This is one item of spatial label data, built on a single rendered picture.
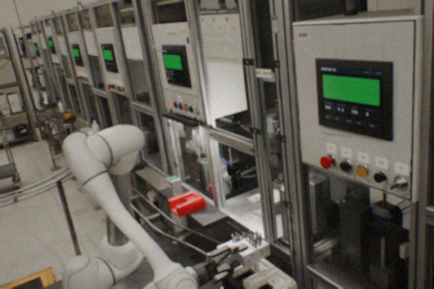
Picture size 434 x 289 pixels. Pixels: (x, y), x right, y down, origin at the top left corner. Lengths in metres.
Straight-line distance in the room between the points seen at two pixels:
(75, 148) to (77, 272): 0.56
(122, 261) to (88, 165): 0.57
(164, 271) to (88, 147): 0.51
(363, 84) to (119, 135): 0.90
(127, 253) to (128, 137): 0.56
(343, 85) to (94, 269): 1.24
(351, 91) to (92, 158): 0.89
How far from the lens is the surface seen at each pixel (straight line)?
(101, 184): 1.51
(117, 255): 1.90
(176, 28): 2.01
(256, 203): 2.05
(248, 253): 1.62
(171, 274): 1.35
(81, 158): 1.51
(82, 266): 1.85
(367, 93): 1.13
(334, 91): 1.21
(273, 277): 1.65
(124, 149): 1.59
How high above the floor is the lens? 1.88
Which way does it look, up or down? 18 degrees down
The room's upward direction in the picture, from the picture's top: 8 degrees counter-clockwise
